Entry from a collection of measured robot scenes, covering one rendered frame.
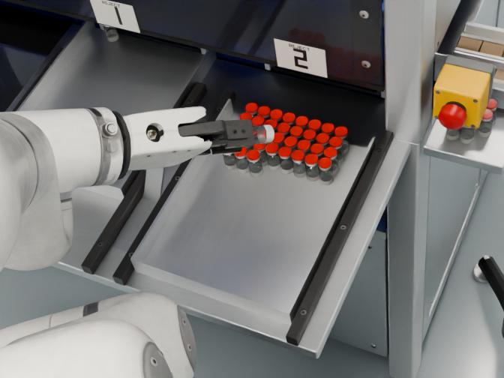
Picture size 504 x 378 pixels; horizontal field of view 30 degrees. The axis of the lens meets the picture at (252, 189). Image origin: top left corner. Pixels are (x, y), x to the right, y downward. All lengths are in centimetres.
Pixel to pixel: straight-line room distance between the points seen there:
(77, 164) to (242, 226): 53
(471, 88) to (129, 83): 62
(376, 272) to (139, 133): 99
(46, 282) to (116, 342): 202
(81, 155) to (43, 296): 160
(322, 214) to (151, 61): 47
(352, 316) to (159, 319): 121
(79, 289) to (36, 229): 167
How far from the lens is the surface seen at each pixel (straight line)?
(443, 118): 141
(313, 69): 149
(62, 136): 97
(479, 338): 235
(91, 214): 153
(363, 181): 147
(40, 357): 56
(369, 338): 216
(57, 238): 89
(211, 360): 235
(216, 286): 137
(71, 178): 98
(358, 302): 203
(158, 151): 101
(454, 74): 143
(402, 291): 193
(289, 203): 147
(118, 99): 168
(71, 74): 175
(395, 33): 137
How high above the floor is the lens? 207
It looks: 52 degrees down
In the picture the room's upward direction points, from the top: 12 degrees counter-clockwise
